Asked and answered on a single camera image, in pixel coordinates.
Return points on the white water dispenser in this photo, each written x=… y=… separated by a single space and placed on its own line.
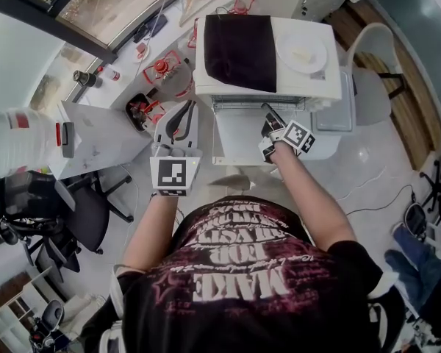
x=103 y=138

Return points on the grey shell chair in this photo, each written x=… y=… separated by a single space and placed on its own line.
x=371 y=98

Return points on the person's right forearm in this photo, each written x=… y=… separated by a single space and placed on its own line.
x=308 y=197

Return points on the black framed window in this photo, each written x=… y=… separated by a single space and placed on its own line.
x=114 y=6

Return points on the black mesh office chair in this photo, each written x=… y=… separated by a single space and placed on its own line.
x=92 y=219
x=55 y=248

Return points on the red and white can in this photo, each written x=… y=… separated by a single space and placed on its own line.
x=113 y=74

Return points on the person's beige trousers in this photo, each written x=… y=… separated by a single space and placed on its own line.
x=231 y=182

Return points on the black head-worn device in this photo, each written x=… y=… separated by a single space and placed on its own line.
x=53 y=313

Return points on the long white desk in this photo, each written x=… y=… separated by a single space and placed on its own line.
x=125 y=86

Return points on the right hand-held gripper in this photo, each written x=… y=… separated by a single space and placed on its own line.
x=297 y=136

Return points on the black pouch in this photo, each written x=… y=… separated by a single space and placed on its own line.
x=158 y=22

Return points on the white shelf unit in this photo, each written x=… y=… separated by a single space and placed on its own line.
x=7 y=322

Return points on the small white trash bin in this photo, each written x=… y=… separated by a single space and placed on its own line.
x=134 y=118

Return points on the person's black printed t-shirt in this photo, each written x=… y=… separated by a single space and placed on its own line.
x=242 y=307

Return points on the small white dish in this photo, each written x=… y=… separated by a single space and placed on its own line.
x=142 y=51

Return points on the white table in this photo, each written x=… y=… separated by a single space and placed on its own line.
x=323 y=145

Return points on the white toaster oven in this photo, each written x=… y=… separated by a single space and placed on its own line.
x=305 y=83

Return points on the pale food piece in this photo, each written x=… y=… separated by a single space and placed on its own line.
x=301 y=54

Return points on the grey metal baking tray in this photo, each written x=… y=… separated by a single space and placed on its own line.
x=334 y=120

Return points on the black cloth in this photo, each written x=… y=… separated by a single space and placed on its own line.
x=239 y=53

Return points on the large white water jug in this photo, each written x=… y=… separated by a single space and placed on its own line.
x=18 y=149

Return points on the white round plate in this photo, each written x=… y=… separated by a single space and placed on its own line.
x=316 y=42

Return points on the black cylindrical jar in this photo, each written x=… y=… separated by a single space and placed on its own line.
x=81 y=77

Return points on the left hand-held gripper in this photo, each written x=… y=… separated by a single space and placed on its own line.
x=172 y=177

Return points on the person's left forearm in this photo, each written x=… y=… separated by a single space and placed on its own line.
x=147 y=234

